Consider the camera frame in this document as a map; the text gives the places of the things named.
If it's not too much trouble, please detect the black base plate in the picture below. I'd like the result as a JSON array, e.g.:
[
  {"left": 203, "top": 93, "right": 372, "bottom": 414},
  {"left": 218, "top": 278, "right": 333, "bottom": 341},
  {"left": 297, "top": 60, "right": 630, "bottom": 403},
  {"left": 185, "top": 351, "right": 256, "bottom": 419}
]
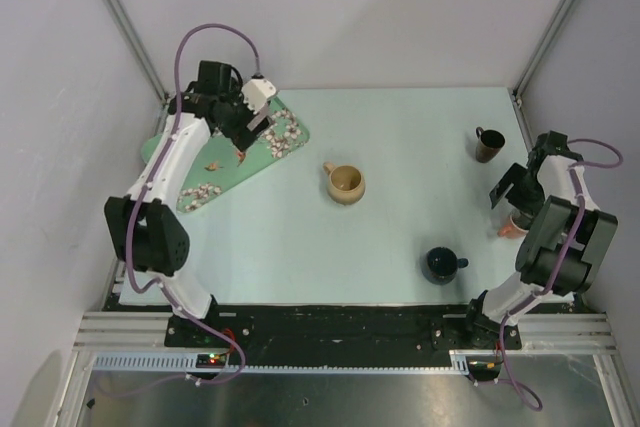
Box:
[{"left": 102, "top": 302, "right": 524, "bottom": 368}]

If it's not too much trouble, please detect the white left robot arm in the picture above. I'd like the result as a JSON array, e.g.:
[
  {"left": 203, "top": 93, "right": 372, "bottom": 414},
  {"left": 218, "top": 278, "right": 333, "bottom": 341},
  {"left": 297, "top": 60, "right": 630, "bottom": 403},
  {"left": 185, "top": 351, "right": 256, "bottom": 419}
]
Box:
[{"left": 104, "top": 61, "right": 277, "bottom": 346}]

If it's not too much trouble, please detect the orange cup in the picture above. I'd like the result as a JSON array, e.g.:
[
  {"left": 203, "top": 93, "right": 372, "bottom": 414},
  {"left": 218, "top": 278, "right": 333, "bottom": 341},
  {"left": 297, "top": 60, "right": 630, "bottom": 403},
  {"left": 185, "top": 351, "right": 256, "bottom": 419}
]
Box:
[{"left": 497, "top": 210, "right": 528, "bottom": 240}]

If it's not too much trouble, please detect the green floral tray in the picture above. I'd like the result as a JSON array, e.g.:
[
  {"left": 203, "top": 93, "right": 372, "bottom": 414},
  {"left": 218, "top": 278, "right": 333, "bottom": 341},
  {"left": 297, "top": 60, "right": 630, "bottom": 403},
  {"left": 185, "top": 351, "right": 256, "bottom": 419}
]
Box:
[{"left": 140, "top": 89, "right": 311, "bottom": 216}]

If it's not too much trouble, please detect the aluminium frame rail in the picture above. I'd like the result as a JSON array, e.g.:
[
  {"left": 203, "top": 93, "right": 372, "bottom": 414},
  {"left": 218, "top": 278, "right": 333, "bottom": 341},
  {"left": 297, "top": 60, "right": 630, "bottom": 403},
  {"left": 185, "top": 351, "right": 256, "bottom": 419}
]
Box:
[{"left": 74, "top": 312, "right": 171, "bottom": 350}]

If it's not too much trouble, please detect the white slotted cable duct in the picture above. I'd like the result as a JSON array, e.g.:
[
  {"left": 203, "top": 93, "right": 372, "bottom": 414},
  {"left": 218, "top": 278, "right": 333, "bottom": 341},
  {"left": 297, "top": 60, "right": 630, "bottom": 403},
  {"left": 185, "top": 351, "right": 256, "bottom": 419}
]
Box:
[{"left": 93, "top": 351, "right": 469, "bottom": 375}]

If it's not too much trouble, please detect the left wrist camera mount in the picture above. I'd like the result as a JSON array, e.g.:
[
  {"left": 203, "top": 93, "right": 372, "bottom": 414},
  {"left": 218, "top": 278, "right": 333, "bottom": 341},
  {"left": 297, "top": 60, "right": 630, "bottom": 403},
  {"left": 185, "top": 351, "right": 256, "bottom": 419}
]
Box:
[{"left": 241, "top": 78, "right": 278, "bottom": 113}]

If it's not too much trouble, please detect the brown mug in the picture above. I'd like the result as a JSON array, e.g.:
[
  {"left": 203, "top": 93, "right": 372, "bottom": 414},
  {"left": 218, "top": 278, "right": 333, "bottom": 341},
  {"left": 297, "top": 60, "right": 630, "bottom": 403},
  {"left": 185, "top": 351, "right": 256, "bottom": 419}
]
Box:
[{"left": 475, "top": 127, "right": 506, "bottom": 163}]

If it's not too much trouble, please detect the blue mug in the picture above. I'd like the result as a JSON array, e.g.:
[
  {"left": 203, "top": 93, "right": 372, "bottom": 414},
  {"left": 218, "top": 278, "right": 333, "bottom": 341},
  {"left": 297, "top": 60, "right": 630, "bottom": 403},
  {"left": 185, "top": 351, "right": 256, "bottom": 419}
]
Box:
[{"left": 420, "top": 247, "right": 469, "bottom": 285}]

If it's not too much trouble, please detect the beige mug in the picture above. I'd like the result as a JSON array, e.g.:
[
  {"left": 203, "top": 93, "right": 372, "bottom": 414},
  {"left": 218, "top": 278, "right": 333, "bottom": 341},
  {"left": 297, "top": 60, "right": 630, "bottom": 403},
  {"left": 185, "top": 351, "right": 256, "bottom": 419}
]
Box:
[{"left": 322, "top": 162, "right": 366, "bottom": 206}]

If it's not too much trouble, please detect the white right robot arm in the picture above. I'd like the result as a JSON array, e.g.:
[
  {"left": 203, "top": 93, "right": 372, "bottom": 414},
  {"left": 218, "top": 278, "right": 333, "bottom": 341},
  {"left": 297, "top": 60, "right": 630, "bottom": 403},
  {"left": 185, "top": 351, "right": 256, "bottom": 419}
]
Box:
[{"left": 461, "top": 131, "right": 618, "bottom": 348}]

